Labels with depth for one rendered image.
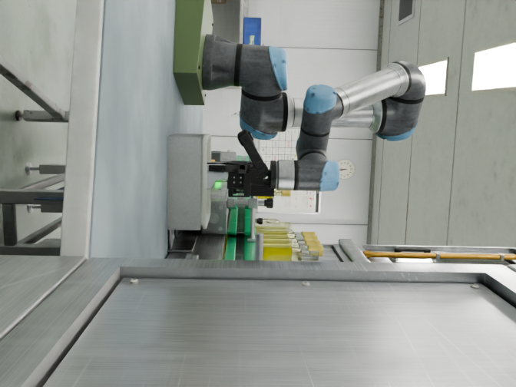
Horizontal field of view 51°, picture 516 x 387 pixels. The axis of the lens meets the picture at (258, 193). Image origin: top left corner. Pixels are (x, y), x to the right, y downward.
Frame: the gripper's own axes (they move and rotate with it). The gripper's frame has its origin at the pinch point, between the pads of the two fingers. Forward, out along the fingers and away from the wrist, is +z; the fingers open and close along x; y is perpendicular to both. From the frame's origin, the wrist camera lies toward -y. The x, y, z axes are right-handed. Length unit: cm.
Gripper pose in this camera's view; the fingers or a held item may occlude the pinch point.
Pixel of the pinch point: (193, 164)
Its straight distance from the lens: 132.9
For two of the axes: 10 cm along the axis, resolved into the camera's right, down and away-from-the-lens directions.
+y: -0.2, 9.9, 1.6
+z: -10.0, -0.2, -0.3
